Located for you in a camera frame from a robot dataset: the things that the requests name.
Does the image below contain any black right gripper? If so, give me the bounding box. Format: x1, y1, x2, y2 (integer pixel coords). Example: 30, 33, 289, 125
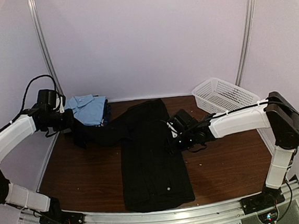
164, 129, 197, 155

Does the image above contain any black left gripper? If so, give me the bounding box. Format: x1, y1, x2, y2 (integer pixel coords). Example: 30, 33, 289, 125
43, 108, 76, 133

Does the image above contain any black long sleeve shirt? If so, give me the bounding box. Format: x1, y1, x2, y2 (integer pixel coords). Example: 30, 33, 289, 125
72, 99, 195, 213

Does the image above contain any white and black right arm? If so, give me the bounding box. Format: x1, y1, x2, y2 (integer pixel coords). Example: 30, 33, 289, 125
166, 91, 299, 208

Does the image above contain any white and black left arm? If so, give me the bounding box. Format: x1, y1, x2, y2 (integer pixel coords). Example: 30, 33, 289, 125
0, 89, 74, 224

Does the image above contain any light blue folded shirt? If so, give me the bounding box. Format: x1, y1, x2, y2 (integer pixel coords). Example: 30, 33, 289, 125
64, 94, 106, 126

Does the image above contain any white plastic mesh basket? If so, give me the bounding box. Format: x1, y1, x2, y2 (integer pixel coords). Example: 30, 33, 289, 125
192, 78, 260, 113

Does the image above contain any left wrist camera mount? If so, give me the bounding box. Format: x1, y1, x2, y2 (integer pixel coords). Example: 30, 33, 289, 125
54, 95, 66, 113

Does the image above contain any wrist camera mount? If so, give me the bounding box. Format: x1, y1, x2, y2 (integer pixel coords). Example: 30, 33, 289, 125
54, 95, 66, 113
166, 117, 183, 138

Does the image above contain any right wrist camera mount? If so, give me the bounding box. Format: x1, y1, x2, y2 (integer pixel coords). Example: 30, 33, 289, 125
166, 117, 183, 138

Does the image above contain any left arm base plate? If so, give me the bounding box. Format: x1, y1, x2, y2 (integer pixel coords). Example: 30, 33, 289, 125
34, 211, 84, 224

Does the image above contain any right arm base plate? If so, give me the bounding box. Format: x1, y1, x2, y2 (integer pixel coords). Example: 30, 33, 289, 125
240, 191, 285, 224

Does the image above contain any left aluminium corner post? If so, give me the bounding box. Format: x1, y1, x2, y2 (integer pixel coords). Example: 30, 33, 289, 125
27, 0, 63, 94

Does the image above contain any aluminium corner post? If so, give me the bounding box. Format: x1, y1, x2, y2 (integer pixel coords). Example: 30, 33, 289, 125
235, 0, 256, 86
27, 0, 63, 94

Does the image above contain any aluminium front rail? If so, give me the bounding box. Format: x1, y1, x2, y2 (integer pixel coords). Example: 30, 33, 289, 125
15, 180, 299, 224

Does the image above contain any right aluminium corner post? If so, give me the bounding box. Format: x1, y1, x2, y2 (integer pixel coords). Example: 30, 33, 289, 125
235, 0, 256, 86

